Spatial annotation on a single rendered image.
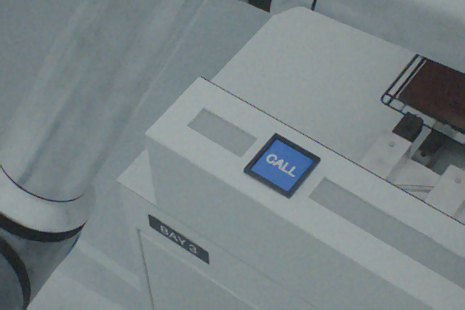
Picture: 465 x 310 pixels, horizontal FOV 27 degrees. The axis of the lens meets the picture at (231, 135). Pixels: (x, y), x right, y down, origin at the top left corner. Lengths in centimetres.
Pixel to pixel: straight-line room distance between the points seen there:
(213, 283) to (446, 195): 31
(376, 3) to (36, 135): 35
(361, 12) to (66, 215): 39
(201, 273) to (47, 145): 44
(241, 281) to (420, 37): 64
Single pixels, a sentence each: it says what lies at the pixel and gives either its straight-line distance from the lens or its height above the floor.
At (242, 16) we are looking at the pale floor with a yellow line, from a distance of 243.
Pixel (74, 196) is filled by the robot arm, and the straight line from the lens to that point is 84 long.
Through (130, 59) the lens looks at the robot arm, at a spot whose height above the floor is 122.
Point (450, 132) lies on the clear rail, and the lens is 110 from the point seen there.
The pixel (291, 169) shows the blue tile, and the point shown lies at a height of 96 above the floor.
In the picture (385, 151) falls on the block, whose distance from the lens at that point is 107.
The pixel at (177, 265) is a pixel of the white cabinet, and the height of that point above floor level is 71.
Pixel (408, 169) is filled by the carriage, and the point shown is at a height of 88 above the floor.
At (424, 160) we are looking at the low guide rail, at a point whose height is 85.
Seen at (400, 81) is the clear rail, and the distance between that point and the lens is 113.
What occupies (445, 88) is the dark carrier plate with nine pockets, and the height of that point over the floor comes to 90.
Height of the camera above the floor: 177
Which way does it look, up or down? 54 degrees down
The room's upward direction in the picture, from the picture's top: 2 degrees counter-clockwise
